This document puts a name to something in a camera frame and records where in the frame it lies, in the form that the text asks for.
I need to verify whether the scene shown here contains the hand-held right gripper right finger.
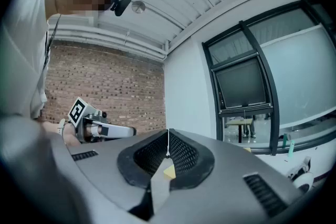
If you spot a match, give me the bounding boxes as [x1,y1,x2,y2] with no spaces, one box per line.
[154,128,308,224]

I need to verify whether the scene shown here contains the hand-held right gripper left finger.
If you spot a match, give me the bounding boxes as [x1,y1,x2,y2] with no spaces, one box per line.
[51,128,169,222]

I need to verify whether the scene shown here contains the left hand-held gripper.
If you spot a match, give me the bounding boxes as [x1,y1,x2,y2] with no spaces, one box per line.
[67,97,137,144]

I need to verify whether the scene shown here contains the person's left forearm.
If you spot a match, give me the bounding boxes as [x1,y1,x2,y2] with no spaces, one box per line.
[41,120,79,146]

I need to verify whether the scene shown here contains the white wristband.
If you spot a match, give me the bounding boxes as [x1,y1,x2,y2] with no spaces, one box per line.
[57,118,66,136]

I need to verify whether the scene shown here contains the wooden table outside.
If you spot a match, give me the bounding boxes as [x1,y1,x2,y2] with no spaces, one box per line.
[225,117,254,144]

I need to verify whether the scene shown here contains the white and black device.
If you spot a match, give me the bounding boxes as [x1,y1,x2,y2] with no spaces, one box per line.
[287,156,315,194]

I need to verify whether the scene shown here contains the dark hinged window pane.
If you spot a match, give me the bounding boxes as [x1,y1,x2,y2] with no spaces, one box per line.
[213,56,274,114]

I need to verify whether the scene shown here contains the person's white shirt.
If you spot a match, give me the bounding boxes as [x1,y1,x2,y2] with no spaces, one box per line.
[0,0,62,120]

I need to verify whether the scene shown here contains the round ceiling fixture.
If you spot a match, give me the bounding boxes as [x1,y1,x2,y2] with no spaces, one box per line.
[131,0,146,14]

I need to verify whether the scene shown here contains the white wall pipes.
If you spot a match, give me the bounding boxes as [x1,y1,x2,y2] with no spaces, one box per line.
[48,22,169,61]

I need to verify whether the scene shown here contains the dark neck lanyard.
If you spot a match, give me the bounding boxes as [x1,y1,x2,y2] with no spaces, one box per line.
[43,14,62,69]

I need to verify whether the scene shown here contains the black head camera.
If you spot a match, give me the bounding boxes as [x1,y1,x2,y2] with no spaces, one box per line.
[110,0,132,17]

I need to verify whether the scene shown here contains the black window frame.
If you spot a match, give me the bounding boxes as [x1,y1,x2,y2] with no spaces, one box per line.
[201,0,336,157]

